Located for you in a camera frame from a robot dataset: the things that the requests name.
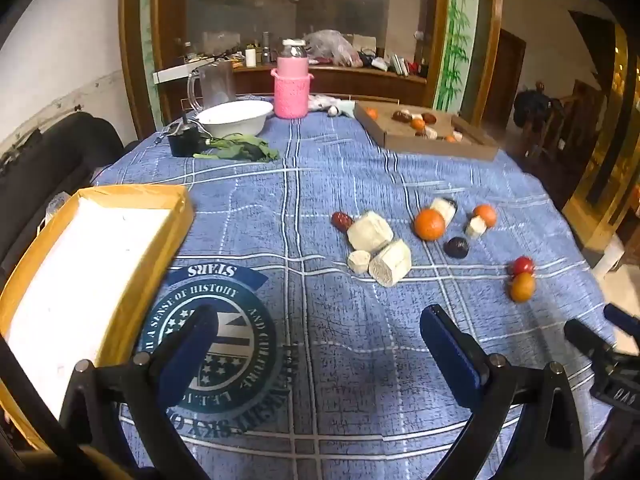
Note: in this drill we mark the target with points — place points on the small oval orange kumquat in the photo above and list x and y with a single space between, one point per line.
522 287

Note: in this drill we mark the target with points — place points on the dark red chestnut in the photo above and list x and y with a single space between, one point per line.
430 118

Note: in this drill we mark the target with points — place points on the large white sugarcane chunk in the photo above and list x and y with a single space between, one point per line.
370 231

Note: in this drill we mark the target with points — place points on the blue printed tablecloth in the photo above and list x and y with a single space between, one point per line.
325 340

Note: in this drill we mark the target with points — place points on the flat cardboard box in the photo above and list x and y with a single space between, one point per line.
400 137

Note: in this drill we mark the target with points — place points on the green leafy vegetable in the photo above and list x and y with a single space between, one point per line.
240 147

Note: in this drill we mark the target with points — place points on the dark purple plum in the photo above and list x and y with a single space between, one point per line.
457 247

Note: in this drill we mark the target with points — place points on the red date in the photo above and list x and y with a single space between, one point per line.
342 221

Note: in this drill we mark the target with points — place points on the yellow tray with white inside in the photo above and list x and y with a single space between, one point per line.
75 270

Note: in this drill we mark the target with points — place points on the clear plastic pitcher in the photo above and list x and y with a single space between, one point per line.
217 85

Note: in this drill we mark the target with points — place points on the white cup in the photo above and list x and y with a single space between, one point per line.
251 57

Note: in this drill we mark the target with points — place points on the dark bundle on chair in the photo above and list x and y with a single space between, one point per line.
532 105

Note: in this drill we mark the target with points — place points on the glass jar in pink sleeve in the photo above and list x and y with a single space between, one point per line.
291 90

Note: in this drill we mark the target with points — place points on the wooden door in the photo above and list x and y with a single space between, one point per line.
505 77

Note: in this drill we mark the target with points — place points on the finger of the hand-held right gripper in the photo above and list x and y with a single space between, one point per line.
582 337
622 320

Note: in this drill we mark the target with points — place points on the clear plastic bag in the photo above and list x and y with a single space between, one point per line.
55 206

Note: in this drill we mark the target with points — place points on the large orange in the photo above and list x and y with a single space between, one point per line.
430 225

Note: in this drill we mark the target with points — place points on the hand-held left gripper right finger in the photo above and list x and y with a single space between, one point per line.
452 355

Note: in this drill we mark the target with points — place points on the small white cut chunk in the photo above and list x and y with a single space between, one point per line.
475 229
429 133

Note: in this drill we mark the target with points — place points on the small black box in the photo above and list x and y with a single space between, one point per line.
182 142

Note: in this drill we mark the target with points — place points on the white enamel bowl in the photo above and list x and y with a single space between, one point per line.
235 115

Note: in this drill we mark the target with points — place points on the bamboo painted panel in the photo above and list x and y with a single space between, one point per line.
457 35

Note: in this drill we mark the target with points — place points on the crumpled grey plastic bag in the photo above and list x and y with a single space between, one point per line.
330 45

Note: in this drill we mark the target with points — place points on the red cherry tomato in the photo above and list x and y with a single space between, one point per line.
522 265

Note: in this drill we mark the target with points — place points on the golden pillar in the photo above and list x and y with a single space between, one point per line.
610 160

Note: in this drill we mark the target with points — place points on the wooden sideboard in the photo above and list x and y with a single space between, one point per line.
350 82

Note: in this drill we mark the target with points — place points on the white crumpled cloth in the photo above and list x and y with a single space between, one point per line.
330 105

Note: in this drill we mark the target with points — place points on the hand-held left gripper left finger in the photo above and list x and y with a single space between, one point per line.
186 355

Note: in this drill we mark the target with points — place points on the black sofa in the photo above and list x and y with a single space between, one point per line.
50 160

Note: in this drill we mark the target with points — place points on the white chunk with black end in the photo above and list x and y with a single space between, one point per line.
444 207

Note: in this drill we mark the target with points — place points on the medium white sugarcane chunk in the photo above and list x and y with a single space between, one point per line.
390 263

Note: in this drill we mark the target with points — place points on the dark brown date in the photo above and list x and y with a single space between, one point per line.
400 116

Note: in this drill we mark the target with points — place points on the white flat board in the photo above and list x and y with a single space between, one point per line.
175 73

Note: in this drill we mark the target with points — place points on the white plastic stool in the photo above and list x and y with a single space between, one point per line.
611 259

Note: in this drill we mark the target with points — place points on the small white sugarcane chunk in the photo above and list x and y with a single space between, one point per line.
359 262

